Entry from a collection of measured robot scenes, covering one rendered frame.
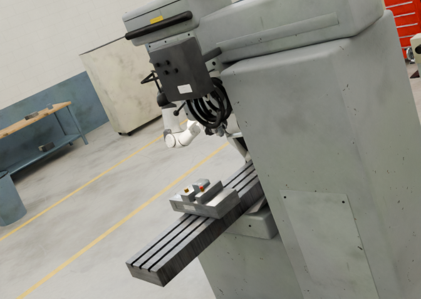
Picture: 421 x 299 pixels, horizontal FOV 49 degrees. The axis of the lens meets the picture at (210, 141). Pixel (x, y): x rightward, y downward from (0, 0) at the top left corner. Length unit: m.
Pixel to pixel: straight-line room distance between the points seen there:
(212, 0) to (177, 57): 0.41
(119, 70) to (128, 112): 0.74
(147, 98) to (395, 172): 7.05
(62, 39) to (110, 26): 1.22
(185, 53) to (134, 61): 6.81
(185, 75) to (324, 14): 0.52
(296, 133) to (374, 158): 0.27
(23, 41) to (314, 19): 8.73
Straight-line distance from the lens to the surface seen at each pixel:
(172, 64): 1.72
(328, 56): 1.48
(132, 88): 8.41
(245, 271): 2.53
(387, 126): 1.74
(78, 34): 10.55
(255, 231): 2.24
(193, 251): 2.06
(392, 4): 6.64
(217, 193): 2.18
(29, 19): 10.17
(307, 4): 1.61
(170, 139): 2.63
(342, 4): 1.55
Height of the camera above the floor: 1.86
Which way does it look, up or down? 17 degrees down
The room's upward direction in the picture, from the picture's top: 22 degrees counter-clockwise
